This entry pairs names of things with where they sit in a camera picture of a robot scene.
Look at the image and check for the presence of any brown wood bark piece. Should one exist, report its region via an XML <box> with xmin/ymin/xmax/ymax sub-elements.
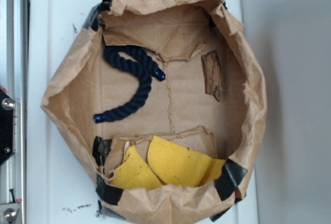
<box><xmin>201</xmin><ymin>51</ymin><xmax>223</xmax><ymax>101</ymax></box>

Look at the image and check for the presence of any black mounting bracket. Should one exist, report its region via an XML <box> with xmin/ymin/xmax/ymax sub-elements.
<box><xmin>0</xmin><ymin>89</ymin><xmax>15</xmax><ymax>166</ymax></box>

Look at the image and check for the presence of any brown paper bag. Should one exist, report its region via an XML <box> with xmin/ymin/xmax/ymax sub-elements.
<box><xmin>41</xmin><ymin>0</ymin><xmax>267</xmax><ymax>223</ymax></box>

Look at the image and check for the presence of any yellow cloth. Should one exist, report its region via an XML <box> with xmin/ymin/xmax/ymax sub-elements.
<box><xmin>111</xmin><ymin>136</ymin><xmax>225</xmax><ymax>190</ymax></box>

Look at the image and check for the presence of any metal rail frame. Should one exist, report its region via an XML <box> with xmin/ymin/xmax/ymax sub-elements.
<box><xmin>1</xmin><ymin>0</ymin><xmax>28</xmax><ymax>223</ymax></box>

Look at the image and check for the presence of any dark blue twisted rope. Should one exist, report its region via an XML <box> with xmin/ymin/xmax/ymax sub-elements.
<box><xmin>93</xmin><ymin>46</ymin><xmax>166</xmax><ymax>124</ymax></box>

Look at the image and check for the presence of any white plastic tray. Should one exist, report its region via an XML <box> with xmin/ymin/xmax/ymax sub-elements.
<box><xmin>26</xmin><ymin>0</ymin><xmax>258</xmax><ymax>223</ymax></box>

